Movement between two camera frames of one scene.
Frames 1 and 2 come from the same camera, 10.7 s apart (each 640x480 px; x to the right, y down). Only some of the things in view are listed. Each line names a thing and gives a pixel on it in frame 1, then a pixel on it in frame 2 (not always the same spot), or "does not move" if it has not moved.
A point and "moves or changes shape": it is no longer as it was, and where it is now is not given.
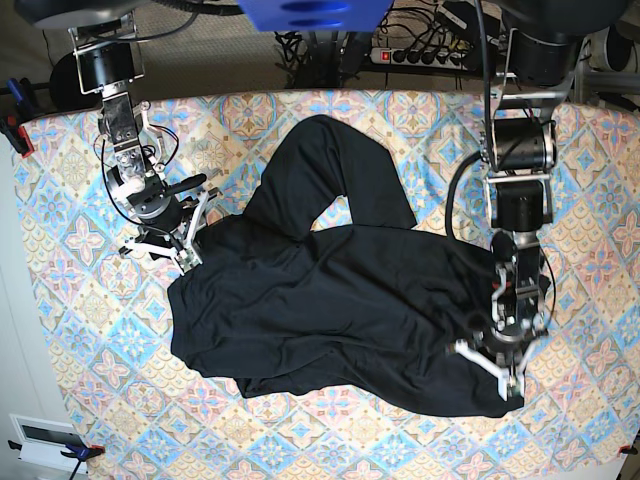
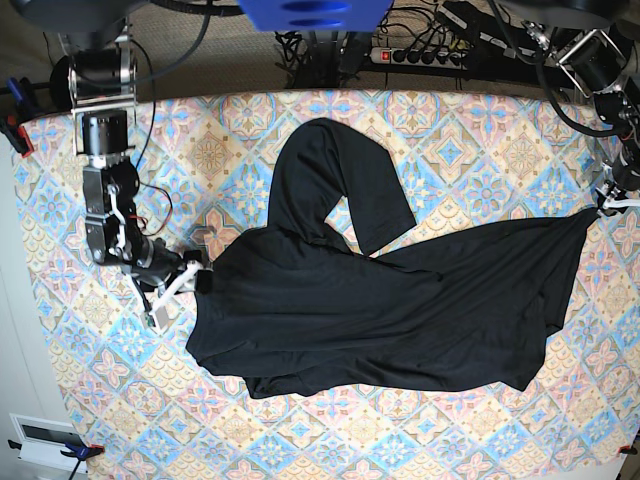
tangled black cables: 324,58 does not move
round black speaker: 66,88 does not move
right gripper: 505,346 to 626,173
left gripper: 161,215 to 155,262
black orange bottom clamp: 75,451 does not move
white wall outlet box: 43,441 does not move
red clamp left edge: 26,109 does not move
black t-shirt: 370,314 moves or changes shape
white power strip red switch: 441,59 does not move
